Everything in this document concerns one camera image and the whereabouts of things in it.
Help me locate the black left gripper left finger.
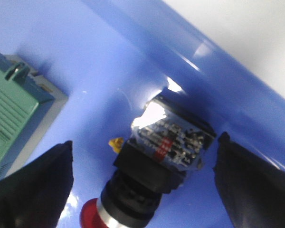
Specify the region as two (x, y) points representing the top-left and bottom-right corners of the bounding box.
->
(0, 141), (74, 228)

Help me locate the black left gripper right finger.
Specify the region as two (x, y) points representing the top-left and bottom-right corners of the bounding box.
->
(214, 132), (285, 228)

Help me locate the red emergency stop button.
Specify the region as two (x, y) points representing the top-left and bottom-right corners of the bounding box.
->
(80, 93), (216, 228)

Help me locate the green electrical module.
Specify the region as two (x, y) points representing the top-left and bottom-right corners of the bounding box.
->
(0, 53), (68, 180)

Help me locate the blue plastic tray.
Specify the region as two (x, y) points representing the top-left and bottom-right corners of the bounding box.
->
(0, 0), (285, 228)

